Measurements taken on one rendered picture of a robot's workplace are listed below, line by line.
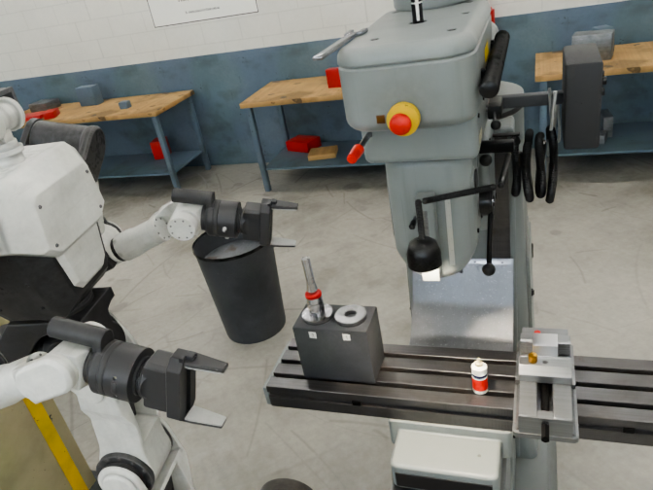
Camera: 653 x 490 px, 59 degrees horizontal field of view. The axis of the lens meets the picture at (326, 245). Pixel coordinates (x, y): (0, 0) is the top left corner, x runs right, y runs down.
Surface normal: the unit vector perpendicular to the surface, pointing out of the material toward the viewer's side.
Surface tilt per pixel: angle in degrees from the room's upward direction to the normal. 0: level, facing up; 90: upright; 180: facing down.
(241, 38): 90
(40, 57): 90
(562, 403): 0
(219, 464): 0
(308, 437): 0
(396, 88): 90
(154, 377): 83
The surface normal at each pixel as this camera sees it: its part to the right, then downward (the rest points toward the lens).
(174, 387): -0.24, 0.39
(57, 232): 0.97, -0.07
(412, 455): -0.17, -0.87
